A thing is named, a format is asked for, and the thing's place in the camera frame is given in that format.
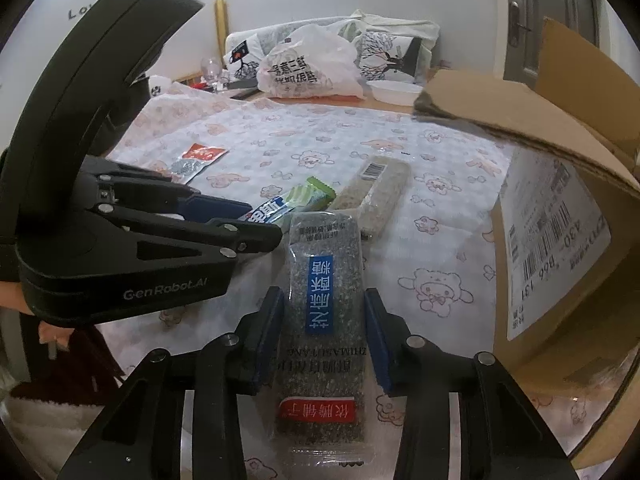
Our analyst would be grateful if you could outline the printed tablecloth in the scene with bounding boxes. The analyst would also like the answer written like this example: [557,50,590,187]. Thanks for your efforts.
[95,82,531,480]

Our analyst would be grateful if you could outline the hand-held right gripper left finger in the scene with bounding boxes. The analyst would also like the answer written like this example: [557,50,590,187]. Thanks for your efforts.
[57,286,286,480]

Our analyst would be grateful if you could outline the wine glass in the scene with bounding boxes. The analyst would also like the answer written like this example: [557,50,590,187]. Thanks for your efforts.
[200,56,223,92]

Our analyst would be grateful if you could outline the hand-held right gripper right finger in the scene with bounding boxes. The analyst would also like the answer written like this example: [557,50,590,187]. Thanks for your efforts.
[363,287,576,480]

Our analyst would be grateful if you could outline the white pillow with red patch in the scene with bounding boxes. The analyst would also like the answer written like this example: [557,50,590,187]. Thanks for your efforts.
[225,35,263,81]

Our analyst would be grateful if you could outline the large cardboard box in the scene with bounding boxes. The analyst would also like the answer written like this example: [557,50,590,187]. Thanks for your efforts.
[412,17,640,471]

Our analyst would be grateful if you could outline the white fleece garment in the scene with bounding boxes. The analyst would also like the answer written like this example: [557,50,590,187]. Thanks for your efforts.
[10,395,108,466]

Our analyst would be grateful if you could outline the light sesame bar packet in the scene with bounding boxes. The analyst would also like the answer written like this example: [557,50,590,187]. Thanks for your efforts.
[327,157,412,241]

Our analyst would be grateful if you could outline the dark red cloth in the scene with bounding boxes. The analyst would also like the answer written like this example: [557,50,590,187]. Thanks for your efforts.
[12,327,126,403]

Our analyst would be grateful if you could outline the green snack packet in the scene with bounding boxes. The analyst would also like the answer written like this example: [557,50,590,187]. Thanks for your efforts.
[277,176,336,213]

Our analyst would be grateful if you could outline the person's left hand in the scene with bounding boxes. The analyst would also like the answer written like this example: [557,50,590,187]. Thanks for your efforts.
[0,281,71,358]

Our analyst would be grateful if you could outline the grey covered sofa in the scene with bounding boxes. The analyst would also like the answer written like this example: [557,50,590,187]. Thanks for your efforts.
[225,20,441,86]

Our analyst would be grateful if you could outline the blue white snack packet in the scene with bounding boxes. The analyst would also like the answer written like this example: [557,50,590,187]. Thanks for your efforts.
[236,195,296,226]

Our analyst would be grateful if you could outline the large white plastic bag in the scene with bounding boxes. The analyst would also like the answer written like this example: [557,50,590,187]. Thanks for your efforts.
[256,22,366,98]

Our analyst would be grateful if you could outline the red silver snack packet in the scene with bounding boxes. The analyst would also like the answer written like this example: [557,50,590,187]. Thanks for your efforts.
[167,142,230,185]

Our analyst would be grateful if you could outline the dark sesame bar packet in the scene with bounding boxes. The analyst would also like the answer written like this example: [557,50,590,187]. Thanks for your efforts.
[275,211,378,467]

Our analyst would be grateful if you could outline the dark door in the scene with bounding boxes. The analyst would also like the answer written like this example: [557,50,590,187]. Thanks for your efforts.
[505,0,601,51]

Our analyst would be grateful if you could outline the white cloth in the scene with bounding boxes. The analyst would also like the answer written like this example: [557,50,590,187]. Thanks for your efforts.
[350,9,441,48]

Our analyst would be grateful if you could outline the white pillow black tree print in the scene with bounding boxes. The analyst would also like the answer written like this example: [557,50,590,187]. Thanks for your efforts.
[357,30,431,83]

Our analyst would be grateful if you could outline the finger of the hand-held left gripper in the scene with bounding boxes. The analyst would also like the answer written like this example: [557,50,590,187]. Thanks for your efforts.
[82,156,251,223]
[97,202,283,266]

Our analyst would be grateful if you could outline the white bowl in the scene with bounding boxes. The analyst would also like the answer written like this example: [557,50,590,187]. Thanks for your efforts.
[370,80,425,106]

